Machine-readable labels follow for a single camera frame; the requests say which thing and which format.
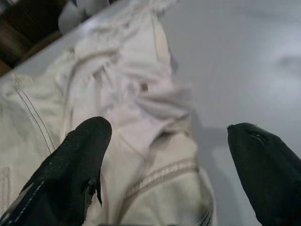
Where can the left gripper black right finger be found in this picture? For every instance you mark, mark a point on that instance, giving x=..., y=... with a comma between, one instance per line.
x=270, y=179

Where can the white shirt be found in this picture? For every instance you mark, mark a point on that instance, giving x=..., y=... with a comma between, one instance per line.
x=117, y=82

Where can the grey rounded object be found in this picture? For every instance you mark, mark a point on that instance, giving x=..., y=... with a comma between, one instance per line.
x=75, y=14

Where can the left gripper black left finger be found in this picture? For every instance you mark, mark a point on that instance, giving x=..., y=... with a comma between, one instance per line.
x=58, y=179

